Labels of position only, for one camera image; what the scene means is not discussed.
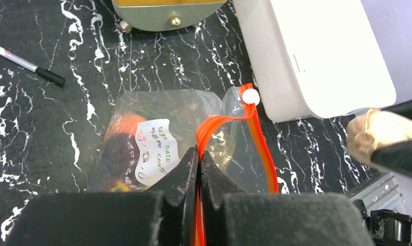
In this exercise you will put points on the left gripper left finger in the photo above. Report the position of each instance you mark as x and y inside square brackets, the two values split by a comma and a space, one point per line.
[164, 214]

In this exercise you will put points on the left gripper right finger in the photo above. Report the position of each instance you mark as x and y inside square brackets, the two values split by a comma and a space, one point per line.
[234, 217]

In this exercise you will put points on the garlic bulb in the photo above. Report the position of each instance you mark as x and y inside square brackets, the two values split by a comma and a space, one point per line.
[373, 130]

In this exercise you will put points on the clear zip bag orange zipper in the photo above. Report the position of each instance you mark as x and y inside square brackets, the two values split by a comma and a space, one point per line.
[227, 128]

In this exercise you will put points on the dark purple plum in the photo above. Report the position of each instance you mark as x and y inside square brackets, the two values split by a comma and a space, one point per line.
[114, 171]

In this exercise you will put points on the orange peach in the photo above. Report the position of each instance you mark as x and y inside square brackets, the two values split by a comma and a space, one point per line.
[123, 124]

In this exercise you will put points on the white plastic bin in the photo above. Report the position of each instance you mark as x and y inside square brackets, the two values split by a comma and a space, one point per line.
[314, 58]

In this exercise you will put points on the black pen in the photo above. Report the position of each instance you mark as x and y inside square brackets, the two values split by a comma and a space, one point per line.
[44, 73]

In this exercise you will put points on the round three-drawer cabinet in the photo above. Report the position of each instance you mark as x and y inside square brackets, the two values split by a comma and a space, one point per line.
[159, 16]

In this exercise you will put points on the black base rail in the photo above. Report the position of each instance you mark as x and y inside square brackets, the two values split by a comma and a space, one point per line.
[382, 207]

